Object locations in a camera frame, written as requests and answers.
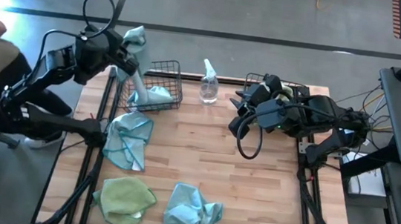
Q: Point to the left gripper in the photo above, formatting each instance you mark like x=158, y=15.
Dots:
x=123, y=61

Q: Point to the clear plastic spray bottle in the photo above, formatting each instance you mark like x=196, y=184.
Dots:
x=208, y=87

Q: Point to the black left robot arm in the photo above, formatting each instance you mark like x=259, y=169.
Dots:
x=40, y=76

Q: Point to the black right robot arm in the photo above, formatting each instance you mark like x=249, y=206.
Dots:
x=334, y=115

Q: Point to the green microfiber towel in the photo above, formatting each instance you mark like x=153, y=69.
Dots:
x=287, y=93
x=124, y=201

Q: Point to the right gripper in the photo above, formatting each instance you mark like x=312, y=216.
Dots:
x=252, y=102

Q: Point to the black metal table frame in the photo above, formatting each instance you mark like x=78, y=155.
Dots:
x=189, y=77

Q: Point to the silver metal bracket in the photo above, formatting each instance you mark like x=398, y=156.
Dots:
x=304, y=147

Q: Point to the white box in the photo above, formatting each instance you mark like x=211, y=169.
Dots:
x=365, y=181

